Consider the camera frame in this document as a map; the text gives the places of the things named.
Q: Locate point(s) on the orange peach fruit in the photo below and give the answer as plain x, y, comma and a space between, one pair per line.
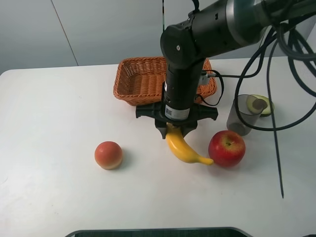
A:
108, 155

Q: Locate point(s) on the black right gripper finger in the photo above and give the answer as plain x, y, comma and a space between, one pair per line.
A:
187, 129

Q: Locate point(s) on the red apple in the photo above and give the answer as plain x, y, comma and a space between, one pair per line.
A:
226, 148

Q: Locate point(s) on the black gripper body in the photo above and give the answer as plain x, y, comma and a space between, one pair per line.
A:
163, 113

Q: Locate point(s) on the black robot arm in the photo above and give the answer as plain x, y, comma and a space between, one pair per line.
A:
224, 26

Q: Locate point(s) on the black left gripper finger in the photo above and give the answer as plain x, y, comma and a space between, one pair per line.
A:
162, 130

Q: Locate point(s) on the halved avocado with pit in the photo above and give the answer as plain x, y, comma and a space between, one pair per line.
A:
267, 106

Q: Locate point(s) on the orange wicker basket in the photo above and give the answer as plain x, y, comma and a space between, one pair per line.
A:
142, 80

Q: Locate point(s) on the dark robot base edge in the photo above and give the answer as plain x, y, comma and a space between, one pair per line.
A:
169, 232

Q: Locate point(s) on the yellow banana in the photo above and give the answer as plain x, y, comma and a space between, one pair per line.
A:
181, 149

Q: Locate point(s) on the grey translucent plastic cup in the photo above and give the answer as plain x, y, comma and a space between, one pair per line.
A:
234, 123

